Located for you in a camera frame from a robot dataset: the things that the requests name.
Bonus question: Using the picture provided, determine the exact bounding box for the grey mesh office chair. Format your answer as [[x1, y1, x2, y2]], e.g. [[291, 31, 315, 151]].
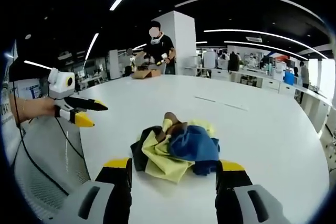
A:
[[12, 119, 92, 218]]

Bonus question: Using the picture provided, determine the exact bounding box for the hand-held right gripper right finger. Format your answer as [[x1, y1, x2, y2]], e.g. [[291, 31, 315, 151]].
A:
[[215, 159, 292, 224]]

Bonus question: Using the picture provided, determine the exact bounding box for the black backpack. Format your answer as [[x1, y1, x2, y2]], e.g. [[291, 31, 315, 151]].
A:
[[227, 51, 240, 72]]

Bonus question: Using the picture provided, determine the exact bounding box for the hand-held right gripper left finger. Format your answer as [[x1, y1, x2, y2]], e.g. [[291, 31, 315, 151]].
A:
[[56, 157, 133, 224]]

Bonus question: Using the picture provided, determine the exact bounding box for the blue container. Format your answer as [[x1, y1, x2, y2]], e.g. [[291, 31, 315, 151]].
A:
[[284, 71, 295, 86]]

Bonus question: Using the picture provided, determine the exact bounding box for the black cable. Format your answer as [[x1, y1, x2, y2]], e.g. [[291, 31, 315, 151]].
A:
[[12, 76, 87, 197]]

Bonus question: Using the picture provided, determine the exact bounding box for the yellow blue black garment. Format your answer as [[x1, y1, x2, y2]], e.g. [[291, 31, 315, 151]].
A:
[[130, 111, 221, 185]]

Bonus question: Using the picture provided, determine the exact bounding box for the brown cardboard box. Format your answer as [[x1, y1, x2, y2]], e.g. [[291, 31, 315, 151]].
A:
[[131, 67, 161, 80]]

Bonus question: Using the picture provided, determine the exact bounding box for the person's left hand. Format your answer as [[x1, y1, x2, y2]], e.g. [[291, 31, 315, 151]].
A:
[[23, 97, 57, 120]]

